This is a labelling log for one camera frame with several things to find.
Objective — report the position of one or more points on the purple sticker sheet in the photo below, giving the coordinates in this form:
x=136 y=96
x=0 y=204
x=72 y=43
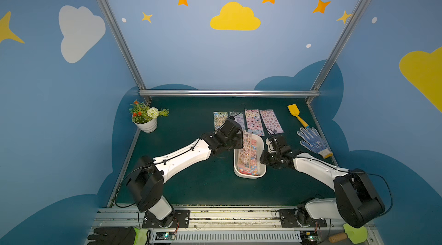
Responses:
x=239 y=118

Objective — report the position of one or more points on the blue dotted work glove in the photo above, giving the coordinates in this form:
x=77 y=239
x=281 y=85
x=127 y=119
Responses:
x=312 y=141

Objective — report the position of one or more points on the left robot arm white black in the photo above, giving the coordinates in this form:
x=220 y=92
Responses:
x=145 y=182

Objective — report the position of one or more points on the pink blue sticker sheet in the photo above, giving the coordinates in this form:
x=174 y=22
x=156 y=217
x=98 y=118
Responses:
x=253 y=122

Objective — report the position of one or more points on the pink bonbon drop sticker sheet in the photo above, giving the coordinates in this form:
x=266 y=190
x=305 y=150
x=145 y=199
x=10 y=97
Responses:
x=247 y=156

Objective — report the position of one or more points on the green panda sticker sheet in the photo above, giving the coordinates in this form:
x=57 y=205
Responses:
x=220 y=118

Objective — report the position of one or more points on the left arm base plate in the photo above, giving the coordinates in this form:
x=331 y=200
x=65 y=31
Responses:
x=177 y=218

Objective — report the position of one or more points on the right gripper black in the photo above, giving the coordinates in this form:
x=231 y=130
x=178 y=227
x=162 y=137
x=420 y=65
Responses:
x=271 y=153

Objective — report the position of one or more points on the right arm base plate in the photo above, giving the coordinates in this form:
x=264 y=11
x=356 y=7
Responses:
x=291 y=218

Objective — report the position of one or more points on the aluminium frame back bar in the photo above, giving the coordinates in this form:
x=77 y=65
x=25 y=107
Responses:
x=233 y=93

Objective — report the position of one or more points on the white vented cable duct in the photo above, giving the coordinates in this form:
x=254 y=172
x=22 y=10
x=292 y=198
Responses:
x=238 y=237

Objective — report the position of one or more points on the aluminium frame left post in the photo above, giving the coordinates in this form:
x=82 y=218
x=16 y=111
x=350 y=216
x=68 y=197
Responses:
x=118 y=35

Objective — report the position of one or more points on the yellow toy shovel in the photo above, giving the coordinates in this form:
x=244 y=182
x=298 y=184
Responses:
x=294 y=111

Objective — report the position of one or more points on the black green glove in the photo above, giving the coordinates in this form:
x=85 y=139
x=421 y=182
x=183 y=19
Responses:
x=119 y=236

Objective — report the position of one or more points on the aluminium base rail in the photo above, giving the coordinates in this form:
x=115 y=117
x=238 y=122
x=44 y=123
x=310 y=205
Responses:
x=218 y=218

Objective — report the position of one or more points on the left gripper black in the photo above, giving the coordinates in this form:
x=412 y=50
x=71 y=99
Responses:
x=236 y=139

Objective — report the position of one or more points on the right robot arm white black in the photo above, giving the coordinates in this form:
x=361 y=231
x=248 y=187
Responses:
x=356 y=200

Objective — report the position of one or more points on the pink bear sticker sheet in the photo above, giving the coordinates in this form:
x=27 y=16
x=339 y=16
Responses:
x=271 y=122

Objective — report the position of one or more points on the white pot artificial flowers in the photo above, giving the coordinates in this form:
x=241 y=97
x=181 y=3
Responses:
x=145 y=117

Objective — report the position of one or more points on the white plastic storage box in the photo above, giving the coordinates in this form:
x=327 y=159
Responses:
x=262 y=169

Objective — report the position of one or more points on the aluminium frame right post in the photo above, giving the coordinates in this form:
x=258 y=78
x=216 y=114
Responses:
x=344 y=37

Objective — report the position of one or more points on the aluminium frame post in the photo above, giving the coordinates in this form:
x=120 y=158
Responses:
x=118 y=35
x=344 y=37

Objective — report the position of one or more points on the green toy trowel wooden handle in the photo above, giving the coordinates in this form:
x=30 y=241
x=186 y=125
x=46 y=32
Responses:
x=355 y=235

